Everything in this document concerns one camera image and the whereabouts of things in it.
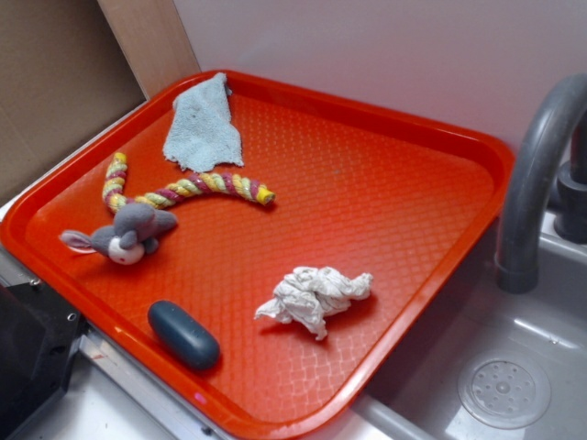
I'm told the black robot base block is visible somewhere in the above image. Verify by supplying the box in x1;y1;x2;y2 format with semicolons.
1;283;83;439

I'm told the crumpled white paper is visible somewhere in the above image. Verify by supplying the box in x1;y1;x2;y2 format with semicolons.
254;267;373;341

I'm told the orange plastic tray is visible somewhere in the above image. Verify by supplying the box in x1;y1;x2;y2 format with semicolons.
1;72;514;439

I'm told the light blue cloth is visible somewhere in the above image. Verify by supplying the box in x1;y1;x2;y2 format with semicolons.
162;72;244;172

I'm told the dark blue oval case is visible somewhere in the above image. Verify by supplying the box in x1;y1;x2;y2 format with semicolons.
148;301;221;370

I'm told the grey toy sink basin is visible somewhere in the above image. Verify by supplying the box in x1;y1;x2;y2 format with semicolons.
357;214;587;440

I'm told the light wooden board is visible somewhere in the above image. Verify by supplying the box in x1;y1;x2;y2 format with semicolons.
98;0;201;99

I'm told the grey sink faucet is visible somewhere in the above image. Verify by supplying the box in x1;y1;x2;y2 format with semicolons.
494;73;586;293

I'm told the sink drain strainer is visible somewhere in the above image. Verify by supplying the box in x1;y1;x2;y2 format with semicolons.
458;350;551;430

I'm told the brown cardboard panel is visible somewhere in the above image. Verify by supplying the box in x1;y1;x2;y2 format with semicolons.
1;1;144;203

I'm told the grey mouse rope toy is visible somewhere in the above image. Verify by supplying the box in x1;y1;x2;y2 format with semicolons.
60;152;276;265

